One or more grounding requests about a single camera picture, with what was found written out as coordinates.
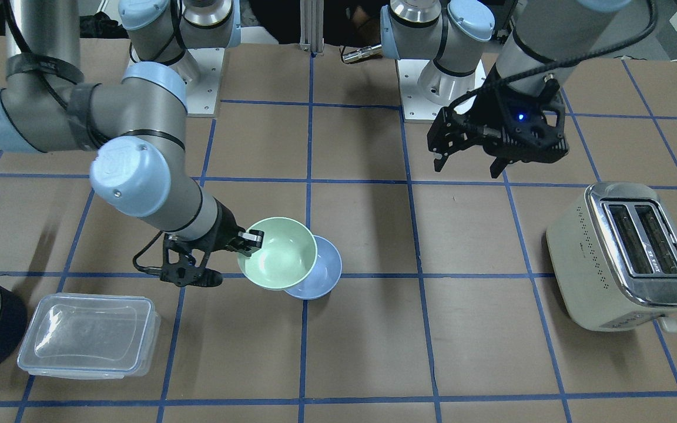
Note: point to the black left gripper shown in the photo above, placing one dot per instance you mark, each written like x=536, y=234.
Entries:
x=489, y=124

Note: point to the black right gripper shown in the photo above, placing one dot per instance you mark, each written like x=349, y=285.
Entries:
x=225, y=230

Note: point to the green bowl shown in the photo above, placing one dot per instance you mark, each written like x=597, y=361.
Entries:
x=287, y=255

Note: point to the blue bowl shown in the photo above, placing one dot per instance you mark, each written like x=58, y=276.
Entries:
x=324, y=275

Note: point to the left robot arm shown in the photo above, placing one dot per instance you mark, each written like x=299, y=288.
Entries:
x=550, y=38

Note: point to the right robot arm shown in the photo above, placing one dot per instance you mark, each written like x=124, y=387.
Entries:
x=137, y=127

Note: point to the metal cylindrical connector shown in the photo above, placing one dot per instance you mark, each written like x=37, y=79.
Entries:
x=361, y=54

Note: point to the clear plastic food container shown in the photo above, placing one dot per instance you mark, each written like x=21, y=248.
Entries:
x=90, y=337

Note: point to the cream and chrome toaster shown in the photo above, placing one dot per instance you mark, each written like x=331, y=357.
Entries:
x=614, y=255

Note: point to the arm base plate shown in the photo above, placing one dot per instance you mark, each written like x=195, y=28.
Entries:
x=203, y=74
x=424, y=89

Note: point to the aluminium frame post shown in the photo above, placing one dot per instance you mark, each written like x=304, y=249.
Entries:
x=311, y=26

